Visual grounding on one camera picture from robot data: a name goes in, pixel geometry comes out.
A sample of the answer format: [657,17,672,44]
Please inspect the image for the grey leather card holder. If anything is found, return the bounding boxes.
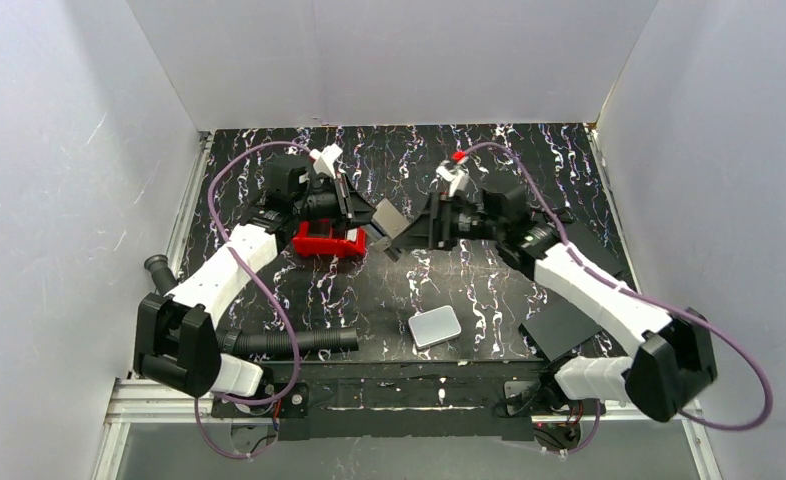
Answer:
[363,199,409,261]

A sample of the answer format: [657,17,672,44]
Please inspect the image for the red plastic bin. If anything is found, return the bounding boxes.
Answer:
[292,220,367,258]

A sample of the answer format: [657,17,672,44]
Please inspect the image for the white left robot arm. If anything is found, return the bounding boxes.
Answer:
[133,145,375,404]

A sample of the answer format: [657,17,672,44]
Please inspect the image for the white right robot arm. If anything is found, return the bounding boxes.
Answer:
[391,188,717,422]

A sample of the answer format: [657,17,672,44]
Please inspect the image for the silver metal tin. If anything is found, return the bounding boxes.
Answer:
[407,305,462,350]

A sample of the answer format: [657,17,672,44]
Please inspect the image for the black flat plate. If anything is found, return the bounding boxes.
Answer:
[518,297,602,361]
[564,221,635,288]

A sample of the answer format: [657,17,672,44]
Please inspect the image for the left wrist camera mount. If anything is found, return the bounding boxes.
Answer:
[310,144,343,179]

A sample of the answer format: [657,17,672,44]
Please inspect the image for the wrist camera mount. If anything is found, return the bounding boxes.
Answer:
[310,144,343,179]
[435,151,469,198]

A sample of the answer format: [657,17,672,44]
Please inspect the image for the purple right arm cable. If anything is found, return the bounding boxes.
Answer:
[462,142,775,432]

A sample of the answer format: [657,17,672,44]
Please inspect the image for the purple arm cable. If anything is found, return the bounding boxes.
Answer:
[462,142,775,432]
[194,140,315,461]

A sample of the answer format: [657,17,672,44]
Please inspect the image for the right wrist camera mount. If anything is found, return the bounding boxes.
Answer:
[435,151,469,198]

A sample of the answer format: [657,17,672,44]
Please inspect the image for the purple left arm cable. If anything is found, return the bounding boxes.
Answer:
[194,140,315,461]

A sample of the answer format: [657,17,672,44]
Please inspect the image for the black corrugated hose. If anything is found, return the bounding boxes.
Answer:
[143,254,359,356]

